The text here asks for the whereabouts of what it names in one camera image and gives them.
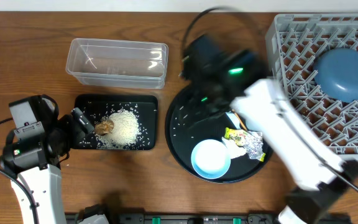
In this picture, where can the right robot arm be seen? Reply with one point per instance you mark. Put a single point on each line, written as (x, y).
(240, 82)

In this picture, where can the white crumpled napkin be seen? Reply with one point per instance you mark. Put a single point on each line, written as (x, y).
(233, 149)

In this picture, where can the light blue bowl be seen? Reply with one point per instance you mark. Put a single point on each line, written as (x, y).
(210, 159)

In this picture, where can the grey dishwasher rack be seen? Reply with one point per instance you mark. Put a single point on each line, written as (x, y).
(294, 42)

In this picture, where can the light blue spoon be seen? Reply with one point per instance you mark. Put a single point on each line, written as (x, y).
(233, 120)

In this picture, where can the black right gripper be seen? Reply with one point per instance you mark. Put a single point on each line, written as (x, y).
(192, 58)

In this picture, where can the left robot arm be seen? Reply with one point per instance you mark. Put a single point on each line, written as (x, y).
(33, 152)

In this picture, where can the brown dried food piece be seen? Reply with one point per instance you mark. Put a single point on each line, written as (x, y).
(104, 127)

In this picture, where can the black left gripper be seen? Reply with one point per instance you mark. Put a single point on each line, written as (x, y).
(81, 121)

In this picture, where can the round black tray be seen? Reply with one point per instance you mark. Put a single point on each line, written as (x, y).
(183, 137)

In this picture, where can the black rectangular tray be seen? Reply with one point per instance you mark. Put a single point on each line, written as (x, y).
(83, 100)

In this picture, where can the dark blue plate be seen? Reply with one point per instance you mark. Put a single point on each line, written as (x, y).
(337, 74)

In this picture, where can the pile of white rice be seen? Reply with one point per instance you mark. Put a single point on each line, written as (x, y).
(134, 125)

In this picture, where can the clear plastic container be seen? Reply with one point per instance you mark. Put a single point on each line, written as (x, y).
(118, 63)

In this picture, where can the wooden chopstick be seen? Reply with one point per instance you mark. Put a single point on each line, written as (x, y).
(243, 126)

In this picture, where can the yellow foil snack wrapper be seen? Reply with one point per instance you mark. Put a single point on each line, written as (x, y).
(252, 141)

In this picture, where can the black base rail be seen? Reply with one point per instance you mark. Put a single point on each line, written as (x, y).
(101, 214)

